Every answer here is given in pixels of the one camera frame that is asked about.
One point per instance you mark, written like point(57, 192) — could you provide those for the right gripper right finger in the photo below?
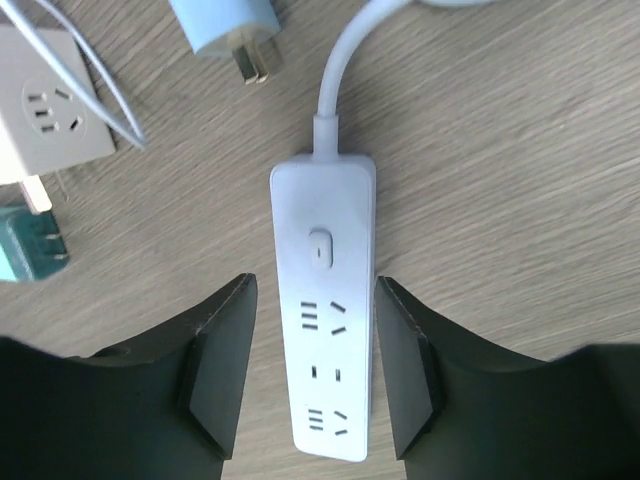
point(463, 407)

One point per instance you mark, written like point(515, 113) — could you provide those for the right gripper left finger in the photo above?
point(163, 404)

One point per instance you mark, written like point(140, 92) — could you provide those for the teal plug adapter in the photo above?
point(32, 247)

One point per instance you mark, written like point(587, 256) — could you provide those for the light blue power strip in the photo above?
point(323, 215)

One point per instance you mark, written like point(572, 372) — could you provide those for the white cube socket adapter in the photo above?
point(45, 127)

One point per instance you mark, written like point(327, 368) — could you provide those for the blue USB charger plug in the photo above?
point(229, 28)

